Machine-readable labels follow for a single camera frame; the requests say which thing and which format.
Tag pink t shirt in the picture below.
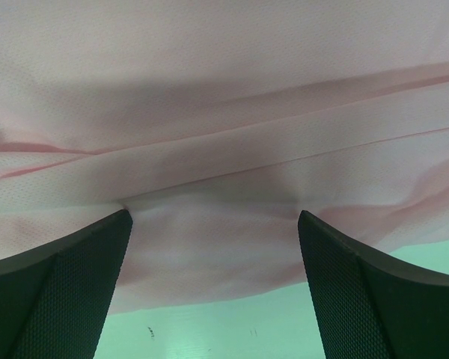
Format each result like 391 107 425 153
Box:
0 1 449 313

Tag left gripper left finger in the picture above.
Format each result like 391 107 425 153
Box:
0 209 132 359

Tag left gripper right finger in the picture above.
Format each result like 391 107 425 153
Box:
298 211 449 359

